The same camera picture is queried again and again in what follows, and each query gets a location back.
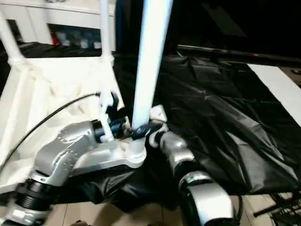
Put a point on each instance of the white plastic table top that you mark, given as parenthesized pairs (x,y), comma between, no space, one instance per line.
(47,84)

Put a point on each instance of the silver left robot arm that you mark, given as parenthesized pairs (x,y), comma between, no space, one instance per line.
(61,155)

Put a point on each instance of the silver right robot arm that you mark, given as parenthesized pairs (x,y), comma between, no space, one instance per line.
(188,160)

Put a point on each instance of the black plastic mat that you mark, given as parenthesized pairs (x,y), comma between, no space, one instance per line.
(225,122)

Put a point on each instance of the red bottle in cabinet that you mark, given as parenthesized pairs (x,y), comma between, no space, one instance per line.
(55,38)

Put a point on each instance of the long black bar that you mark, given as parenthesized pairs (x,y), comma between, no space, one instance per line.
(240,54)

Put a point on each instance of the white cabinet with glass doors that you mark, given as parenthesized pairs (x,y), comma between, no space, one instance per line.
(61,16)

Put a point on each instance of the black floor stand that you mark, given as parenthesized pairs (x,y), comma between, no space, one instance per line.
(277,209)

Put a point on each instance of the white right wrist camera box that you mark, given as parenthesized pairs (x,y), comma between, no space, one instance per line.
(159,114)

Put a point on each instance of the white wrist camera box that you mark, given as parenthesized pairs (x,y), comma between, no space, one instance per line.
(159,114)
(107,106)

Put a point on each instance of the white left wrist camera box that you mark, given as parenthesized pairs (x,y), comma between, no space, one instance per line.
(107,106)

